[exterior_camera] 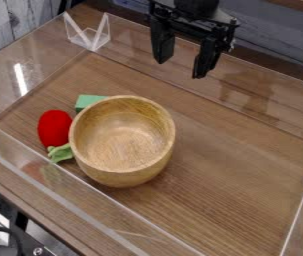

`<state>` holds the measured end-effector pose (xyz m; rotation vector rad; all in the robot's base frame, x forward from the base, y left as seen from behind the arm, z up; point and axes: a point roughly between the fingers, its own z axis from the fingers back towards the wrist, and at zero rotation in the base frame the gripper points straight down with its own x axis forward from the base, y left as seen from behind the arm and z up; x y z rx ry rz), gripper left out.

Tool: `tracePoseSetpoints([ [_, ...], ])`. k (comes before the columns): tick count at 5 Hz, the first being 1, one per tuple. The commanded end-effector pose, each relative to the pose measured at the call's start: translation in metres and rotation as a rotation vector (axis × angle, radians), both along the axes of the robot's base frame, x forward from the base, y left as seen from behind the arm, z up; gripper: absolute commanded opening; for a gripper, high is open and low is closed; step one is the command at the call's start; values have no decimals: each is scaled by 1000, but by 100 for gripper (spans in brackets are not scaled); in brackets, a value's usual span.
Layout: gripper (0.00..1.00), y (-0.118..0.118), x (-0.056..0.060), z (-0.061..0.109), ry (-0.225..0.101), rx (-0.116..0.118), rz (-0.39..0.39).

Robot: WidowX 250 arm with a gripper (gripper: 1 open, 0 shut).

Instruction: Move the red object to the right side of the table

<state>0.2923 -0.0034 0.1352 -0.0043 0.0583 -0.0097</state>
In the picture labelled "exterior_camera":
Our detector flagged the green rectangular block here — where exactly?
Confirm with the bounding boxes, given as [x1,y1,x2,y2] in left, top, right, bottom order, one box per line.
[75,94,106,112]

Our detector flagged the light wooden bowl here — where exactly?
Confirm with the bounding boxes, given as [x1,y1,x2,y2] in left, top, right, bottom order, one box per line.
[70,95,177,188]

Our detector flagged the clear acrylic tray walls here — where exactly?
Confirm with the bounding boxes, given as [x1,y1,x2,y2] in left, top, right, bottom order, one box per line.
[0,7,303,256]

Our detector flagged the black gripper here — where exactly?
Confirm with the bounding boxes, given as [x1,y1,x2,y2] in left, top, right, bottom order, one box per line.
[148,0,241,79]

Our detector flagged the black cable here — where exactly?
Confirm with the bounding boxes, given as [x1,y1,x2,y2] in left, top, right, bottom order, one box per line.
[0,225,26,256]

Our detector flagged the black table frame bracket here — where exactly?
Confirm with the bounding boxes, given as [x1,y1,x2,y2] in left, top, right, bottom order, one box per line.
[10,211,56,256]

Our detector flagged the red plush strawberry toy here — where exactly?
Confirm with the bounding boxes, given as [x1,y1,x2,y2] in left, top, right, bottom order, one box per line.
[38,110,74,163]

